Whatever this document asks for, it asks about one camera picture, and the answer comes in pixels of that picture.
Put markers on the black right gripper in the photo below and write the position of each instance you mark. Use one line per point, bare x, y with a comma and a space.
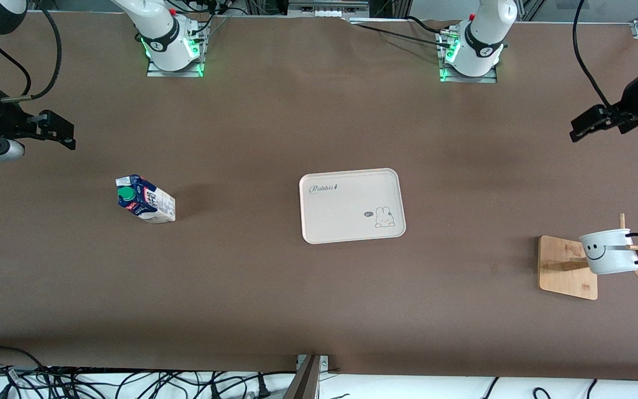
4, 121

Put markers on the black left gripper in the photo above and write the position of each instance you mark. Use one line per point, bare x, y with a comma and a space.
627, 111

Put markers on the blue milk carton green cap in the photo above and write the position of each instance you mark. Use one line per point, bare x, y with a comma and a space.
150, 202

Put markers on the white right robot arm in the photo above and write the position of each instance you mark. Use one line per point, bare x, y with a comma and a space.
158, 30

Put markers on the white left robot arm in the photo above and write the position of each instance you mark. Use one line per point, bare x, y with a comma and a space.
482, 36

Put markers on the cream rabbit print tray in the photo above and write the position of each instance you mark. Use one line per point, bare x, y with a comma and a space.
346, 208

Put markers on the wooden mug rack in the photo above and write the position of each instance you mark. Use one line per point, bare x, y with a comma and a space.
562, 269

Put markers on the grey power strip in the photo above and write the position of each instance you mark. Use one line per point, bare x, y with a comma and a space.
327, 8

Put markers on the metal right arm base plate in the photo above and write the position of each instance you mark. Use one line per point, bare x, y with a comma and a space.
175, 72

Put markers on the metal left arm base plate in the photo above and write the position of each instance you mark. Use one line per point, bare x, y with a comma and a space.
471, 79

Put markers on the aluminium frame post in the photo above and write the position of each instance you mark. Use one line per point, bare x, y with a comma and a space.
305, 379

